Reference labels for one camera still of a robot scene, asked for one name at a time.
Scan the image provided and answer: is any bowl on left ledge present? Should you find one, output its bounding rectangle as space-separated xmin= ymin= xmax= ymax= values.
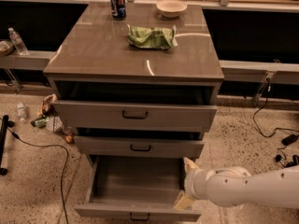
xmin=0 ymin=40 xmax=14 ymax=57

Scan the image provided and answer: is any grey drawer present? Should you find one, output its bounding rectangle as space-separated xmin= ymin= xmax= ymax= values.
xmin=75 ymin=136 xmax=204 ymax=158
xmin=75 ymin=156 xmax=201 ymax=222
xmin=54 ymin=100 xmax=217 ymax=133

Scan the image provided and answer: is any grey drawer cabinet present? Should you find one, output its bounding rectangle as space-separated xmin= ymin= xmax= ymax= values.
xmin=43 ymin=1 xmax=225 ymax=161

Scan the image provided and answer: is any small bottle on floor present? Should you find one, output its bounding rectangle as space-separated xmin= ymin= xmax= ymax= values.
xmin=17 ymin=103 xmax=27 ymax=122

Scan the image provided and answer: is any green chip bag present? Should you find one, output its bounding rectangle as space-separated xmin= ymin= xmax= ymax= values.
xmin=127 ymin=25 xmax=178 ymax=50

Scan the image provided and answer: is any black stand left floor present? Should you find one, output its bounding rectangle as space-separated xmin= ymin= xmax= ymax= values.
xmin=0 ymin=115 xmax=15 ymax=175

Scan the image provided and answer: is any white ceramic bowl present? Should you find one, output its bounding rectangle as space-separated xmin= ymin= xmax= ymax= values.
xmin=156 ymin=0 xmax=187 ymax=18

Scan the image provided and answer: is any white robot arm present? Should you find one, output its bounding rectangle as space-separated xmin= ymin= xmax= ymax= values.
xmin=174 ymin=158 xmax=299 ymax=210

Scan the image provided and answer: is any clear water bottle on ledge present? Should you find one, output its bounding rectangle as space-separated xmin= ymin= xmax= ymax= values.
xmin=8 ymin=28 xmax=29 ymax=55

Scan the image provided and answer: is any black cable left floor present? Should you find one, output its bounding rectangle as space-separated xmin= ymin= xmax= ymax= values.
xmin=0 ymin=117 xmax=70 ymax=224

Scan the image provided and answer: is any blue soda can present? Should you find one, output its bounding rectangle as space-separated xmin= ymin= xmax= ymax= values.
xmin=110 ymin=0 xmax=126 ymax=20

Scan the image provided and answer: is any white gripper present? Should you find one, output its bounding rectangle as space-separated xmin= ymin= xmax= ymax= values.
xmin=173 ymin=157 xmax=207 ymax=210

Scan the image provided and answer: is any crumpled snack bag on floor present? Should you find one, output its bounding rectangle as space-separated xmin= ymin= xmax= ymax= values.
xmin=39 ymin=94 xmax=57 ymax=116

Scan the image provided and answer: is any black power adapter cable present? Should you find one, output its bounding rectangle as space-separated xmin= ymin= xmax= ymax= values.
xmin=251 ymin=77 xmax=299 ymax=169

